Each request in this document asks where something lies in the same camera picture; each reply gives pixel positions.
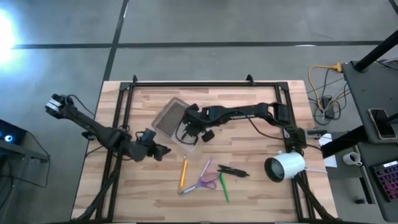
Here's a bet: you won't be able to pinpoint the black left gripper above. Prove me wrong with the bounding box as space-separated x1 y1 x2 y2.
140 140 172 162

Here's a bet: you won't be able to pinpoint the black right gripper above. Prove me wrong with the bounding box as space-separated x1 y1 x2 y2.
181 103 208 141

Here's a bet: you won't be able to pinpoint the clear plastic supply box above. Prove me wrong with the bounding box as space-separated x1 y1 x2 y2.
151 96 200 152

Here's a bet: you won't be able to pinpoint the yellow pencil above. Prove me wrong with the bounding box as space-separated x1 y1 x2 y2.
178 155 188 192

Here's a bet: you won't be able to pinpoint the purple scissors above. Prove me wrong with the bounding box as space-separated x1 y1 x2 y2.
178 157 221 195

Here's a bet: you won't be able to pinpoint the black pen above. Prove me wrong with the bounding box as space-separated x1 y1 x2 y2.
216 169 251 179
218 164 249 175

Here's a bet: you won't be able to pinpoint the green marker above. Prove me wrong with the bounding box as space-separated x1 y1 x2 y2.
219 172 231 203

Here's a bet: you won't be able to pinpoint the white cylindrical lamp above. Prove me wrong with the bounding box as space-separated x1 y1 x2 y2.
264 151 307 184

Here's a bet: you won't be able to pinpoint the black power adapter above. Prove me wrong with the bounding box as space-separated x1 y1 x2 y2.
321 96 336 119

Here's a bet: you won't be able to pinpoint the white paper sheet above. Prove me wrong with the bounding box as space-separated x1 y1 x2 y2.
318 133 338 169

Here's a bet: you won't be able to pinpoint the black device with blue light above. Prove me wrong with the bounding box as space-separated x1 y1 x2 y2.
0 119 28 146

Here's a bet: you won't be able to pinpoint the black support beam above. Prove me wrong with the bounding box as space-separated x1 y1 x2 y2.
320 113 398 159

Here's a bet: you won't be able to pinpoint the white mug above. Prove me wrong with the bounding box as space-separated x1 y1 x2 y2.
342 151 363 167

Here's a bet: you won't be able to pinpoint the grey side desk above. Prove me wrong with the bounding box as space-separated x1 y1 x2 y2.
341 60 398 144

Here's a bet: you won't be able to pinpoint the smartphone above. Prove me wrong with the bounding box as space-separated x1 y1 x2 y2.
368 108 398 140

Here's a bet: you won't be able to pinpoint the black diagonal pole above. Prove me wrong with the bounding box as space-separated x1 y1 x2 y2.
354 29 398 73

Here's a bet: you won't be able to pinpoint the backlit keyboard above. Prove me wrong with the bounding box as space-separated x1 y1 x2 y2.
371 159 398 202

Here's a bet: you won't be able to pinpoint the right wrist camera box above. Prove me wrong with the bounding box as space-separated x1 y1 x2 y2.
201 129 216 143

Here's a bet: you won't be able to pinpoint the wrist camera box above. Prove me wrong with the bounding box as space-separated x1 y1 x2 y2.
201 129 216 143
136 128 157 146

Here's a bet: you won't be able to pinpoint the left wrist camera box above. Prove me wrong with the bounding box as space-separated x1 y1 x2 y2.
136 128 157 146

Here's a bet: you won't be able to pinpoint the black metal table frame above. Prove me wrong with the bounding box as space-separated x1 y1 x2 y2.
73 74 339 223

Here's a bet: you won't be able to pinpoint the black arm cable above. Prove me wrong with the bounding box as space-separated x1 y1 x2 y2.
245 115 292 141

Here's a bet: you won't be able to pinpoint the yellow floor cable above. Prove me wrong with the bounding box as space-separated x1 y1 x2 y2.
308 62 343 110

